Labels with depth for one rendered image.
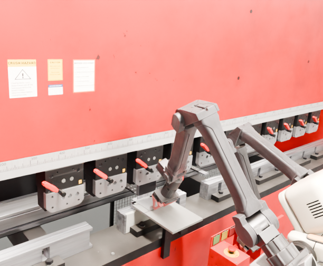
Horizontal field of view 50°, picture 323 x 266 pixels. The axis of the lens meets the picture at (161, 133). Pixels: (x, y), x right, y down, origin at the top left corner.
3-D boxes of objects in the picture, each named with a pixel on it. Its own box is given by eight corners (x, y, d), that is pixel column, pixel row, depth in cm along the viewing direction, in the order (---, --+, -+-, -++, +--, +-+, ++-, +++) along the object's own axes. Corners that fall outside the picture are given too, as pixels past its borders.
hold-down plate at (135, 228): (136, 238, 152) (136, 231, 151) (129, 232, 156) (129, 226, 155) (184, 217, 171) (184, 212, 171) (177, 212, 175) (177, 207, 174)
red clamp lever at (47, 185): (46, 182, 115) (67, 193, 121) (41, 178, 118) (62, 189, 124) (43, 187, 114) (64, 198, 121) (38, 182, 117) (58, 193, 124)
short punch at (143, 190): (138, 200, 157) (139, 181, 154) (135, 198, 159) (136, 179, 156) (154, 195, 164) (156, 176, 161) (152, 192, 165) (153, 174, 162)
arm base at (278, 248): (292, 270, 86) (310, 250, 95) (271, 241, 89) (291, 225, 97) (268, 282, 92) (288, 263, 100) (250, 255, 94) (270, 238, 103)
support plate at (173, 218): (172, 234, 136) (172, 232, 136) (132, 207, 155) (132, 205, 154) (202, 220, 148) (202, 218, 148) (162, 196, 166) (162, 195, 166)
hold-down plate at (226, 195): (218, 202, 189) (218, 198, 188) (210, 199, 192) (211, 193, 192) (249, 189, 208) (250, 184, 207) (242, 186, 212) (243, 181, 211)
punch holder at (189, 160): (169, 176, 162) (172, 143, 157) (157, 170, 168) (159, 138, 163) (191, 169, 172) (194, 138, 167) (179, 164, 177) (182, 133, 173)
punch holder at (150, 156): (135, 187, 149) (137, 151, 144) (123, 180, 155) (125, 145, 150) (161, 179, 158) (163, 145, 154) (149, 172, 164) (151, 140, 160)
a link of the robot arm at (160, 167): (168, 178, 133) (186, 168, 136) (152, 157, 138) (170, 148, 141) (167, 192, 142) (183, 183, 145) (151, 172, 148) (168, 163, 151)
